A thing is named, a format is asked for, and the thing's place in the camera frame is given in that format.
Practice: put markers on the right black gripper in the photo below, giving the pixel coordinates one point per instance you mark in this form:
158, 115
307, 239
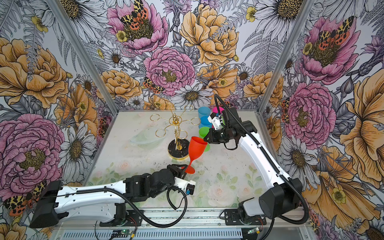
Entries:
213, 139

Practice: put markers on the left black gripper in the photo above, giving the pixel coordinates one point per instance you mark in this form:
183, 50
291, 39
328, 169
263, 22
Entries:
178, 171

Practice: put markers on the red wine glass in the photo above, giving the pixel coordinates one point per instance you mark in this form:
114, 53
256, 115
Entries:
197, 147

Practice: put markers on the pink wine glass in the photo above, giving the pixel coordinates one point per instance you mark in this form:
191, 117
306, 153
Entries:
217, 110

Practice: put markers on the light blue wine glass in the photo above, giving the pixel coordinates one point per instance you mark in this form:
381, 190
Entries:
204, 112

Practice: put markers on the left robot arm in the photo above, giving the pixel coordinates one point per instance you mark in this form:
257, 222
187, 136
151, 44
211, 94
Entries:
107, 203

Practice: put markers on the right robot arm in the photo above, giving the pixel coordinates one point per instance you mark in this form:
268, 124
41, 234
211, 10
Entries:
283, 198

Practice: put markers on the small green circuit board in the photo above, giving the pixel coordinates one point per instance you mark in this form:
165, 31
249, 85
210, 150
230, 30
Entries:
124, 234

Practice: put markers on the right small circuit board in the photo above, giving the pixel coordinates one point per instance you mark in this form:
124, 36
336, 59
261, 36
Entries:
254, 231

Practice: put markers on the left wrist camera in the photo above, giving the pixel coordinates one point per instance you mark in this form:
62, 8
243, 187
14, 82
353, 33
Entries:
187, 186

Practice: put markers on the gold wire wine glass rack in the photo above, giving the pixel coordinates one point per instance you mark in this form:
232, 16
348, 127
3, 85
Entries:
178, 148

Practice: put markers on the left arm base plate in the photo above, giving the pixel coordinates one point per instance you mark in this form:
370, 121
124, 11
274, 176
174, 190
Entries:
126, 219

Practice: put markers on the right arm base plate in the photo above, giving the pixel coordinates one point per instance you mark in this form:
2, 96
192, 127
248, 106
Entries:
235, 217

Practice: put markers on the right aluminium corner post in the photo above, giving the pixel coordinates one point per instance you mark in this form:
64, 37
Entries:
291, 40

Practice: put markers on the aluminium corner post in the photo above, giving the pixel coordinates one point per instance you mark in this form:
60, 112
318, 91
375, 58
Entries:
69, 29
291, 40

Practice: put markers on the left aluminium corner post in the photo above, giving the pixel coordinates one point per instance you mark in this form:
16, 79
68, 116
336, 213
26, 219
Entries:
69, 29

